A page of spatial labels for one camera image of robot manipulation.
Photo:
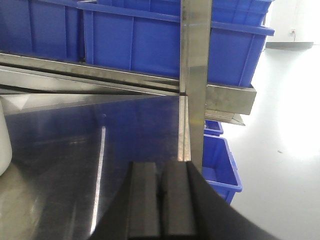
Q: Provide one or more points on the blue crate upper left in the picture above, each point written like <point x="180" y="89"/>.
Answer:
<point x="42" y="28"/>

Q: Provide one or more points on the white plastic bin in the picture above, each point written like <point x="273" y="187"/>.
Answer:
<point x="5" y="143"/>

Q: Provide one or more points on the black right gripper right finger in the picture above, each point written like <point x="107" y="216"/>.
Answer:
<point x="177" y="214"/>

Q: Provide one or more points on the steel shelf upright post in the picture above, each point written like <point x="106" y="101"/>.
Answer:
<point x="195" y="27"/>

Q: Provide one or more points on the blue crate on upper shelf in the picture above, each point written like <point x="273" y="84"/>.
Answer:
<point x="149" y="42"/>

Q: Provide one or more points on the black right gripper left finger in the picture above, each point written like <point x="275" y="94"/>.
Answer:
<point x="143" y="220"/>

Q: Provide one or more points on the blue crate on floor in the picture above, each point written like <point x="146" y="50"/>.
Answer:
<point x="219" y="167"/>

